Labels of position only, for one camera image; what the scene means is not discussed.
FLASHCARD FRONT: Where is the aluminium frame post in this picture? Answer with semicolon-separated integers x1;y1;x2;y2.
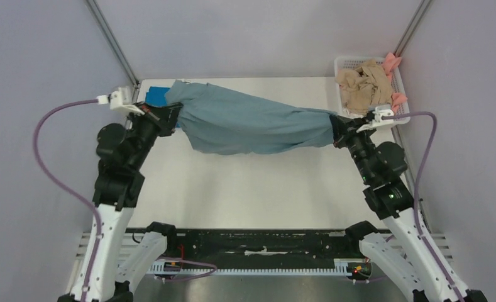
84;0;140;87
394;0;434;57

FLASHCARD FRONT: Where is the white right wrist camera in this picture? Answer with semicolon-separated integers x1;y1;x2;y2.
356;105;395;133

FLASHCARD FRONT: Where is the grey blue t shirt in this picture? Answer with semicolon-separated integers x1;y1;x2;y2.
165;80;334;155

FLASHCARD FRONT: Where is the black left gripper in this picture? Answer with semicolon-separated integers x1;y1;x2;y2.
127;100;183;169

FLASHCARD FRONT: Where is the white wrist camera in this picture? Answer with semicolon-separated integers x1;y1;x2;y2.
96;86;145;116
356;105;395;133

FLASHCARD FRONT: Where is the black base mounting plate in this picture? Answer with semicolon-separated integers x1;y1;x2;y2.
163;228;365;269

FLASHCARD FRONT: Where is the white slotted cable duct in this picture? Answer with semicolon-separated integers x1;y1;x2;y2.
146;259;371;279

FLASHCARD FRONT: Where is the folded bright blue t shirt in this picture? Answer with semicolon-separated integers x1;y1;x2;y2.
143;86;183;110

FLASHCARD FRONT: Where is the right aluminium frame post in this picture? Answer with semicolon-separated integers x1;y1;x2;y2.
394;0;434;57

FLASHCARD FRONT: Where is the left aluminium frame post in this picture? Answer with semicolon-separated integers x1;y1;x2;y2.
84;0;140;87

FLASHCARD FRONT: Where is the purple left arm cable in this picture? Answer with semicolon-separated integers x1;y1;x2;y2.
33;98;218;302

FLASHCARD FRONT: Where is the white plastic laundry basket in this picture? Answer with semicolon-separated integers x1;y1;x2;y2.
334;53;410;118

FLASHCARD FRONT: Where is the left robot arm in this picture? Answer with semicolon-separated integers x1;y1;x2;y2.
58;103;183;301

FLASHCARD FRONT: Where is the pink t shirt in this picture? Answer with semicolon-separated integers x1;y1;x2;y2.
382;52;409;113

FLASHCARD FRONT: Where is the beige t shirt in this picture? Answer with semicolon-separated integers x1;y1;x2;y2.
335;59;394;115

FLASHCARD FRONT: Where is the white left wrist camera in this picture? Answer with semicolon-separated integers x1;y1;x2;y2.
96;86;145;116

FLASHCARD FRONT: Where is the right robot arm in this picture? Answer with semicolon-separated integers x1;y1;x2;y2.
329;115;486;301

